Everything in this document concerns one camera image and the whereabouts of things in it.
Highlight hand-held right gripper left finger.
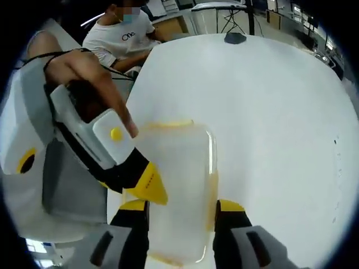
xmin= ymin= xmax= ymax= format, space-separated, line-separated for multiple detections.
xmin=89 ymin=198 xmax=150 ymax=269

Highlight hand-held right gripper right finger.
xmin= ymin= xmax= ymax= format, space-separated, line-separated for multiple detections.
xmin=214 ymin=198 xmax=290 ymax=269

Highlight clear container with yellow clips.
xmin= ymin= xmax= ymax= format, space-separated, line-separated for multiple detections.
xmin=120 ymin=118 xmax=220 ymax=266

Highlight person's left hand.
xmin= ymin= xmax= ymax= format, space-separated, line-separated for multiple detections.
xmin=44 ymin=49 xmax=139 ymax=138

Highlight small black object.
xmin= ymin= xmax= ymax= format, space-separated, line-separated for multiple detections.
xmin=223 ymin=31 xmax=248 ymax=45

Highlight black laptop stand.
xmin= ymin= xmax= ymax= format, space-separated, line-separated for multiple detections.
xmin=245 ymin=0 xmax=256 ymax=36

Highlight black laptop cables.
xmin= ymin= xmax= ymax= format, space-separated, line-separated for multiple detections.
xmin=215 ymin=4 xmax=248 ymax=35

